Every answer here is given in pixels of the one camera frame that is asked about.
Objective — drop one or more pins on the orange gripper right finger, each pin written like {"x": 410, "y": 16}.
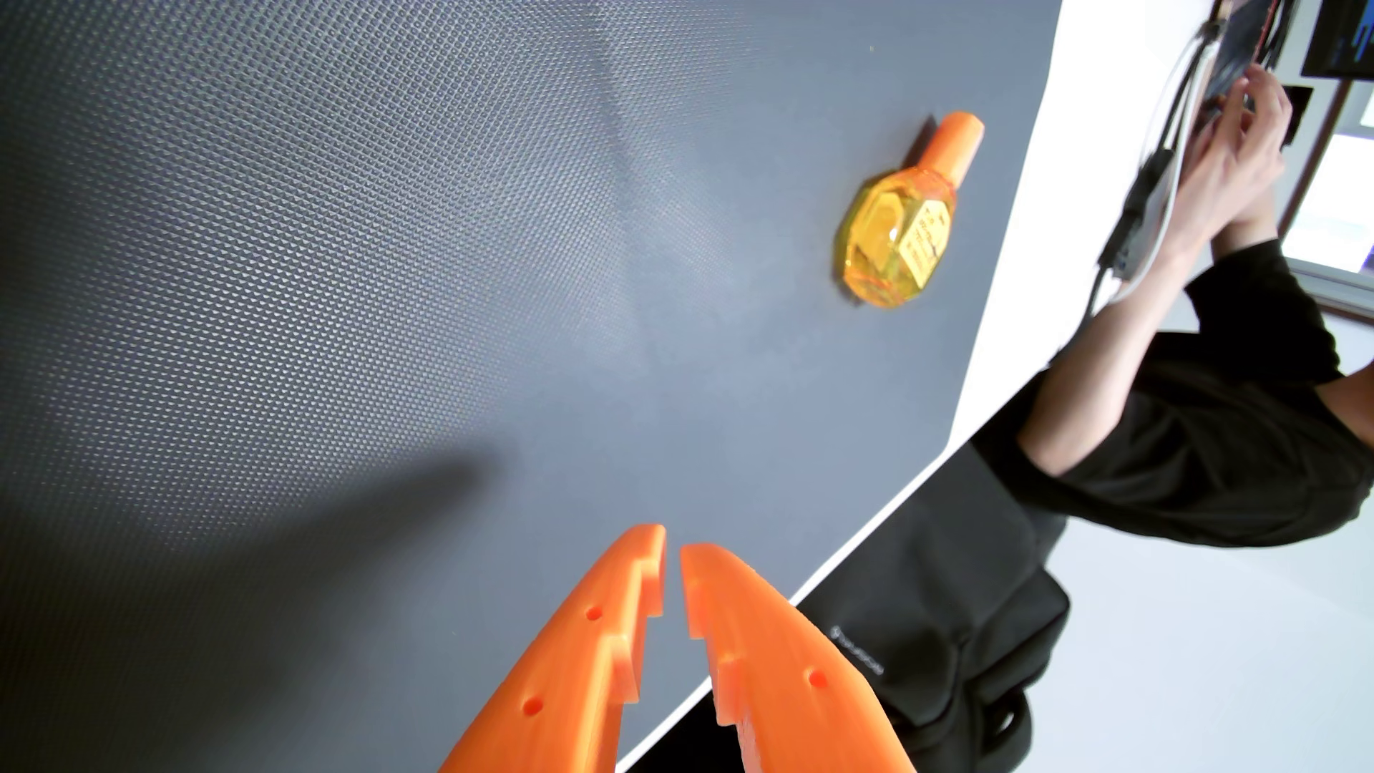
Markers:
{"x": 794, "y": 687}

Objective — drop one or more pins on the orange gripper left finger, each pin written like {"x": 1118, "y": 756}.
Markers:
{"x": 569, "y": 666}

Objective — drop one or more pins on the yellow eyedrops bottle orange cap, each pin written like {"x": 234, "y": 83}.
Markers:
{"x": 896, "y": 231}

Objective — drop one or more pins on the person's hand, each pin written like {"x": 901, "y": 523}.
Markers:
{"x": 1229, "y": 172}

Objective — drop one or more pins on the black fabric bag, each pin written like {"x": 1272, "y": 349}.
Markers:
{"x": 945, "y": 601}

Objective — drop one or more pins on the dark grey textured mat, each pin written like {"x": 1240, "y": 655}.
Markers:
{"x": 429, "y": 268}

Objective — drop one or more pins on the person's torso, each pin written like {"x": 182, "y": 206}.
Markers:
{"x": 1224, "y": 429}

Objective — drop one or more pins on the dark monitor screen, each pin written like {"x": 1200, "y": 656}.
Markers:
{"x": 1342, "y": 38}

